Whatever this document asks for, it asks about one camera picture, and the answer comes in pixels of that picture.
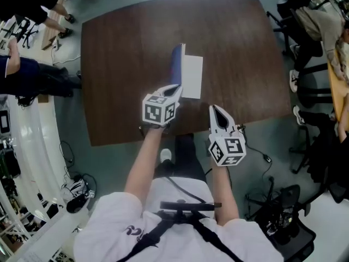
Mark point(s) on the person's black trousers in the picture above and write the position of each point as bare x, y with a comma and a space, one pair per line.
188, 157

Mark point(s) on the orange wooden round table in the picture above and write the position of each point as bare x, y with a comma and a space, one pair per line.
338, 91

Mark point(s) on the white machine black panel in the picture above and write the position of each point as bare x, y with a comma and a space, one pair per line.
4, 121

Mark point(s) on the person's right forearm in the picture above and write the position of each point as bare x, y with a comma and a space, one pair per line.
223, 195

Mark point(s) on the person's white shirt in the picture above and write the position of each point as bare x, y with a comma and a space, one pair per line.
174, 241

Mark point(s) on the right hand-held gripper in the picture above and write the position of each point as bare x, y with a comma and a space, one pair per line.
229, 149

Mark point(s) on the white paper sheet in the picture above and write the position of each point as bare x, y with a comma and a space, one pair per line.
192, 75

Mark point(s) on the black chest-mounted device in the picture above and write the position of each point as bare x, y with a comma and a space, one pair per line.
189, 206

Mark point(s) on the person's left forearm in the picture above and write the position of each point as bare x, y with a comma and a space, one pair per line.
144, 168

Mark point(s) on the person's white shoe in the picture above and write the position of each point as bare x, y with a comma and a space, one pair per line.
165, 155

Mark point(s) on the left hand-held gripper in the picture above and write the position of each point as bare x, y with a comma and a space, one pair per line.
152, 110

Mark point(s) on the long white workbench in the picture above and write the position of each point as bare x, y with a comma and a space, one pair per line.
35, 160

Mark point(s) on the white helmet black lining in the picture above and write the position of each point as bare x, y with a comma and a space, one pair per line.
75, 205

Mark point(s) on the brown cardboard piece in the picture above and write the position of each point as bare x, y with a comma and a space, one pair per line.
43, 98

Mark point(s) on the light wooden bench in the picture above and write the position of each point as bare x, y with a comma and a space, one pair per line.
51, 26

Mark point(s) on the black mesh office chair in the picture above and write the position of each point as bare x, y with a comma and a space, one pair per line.
286, 222

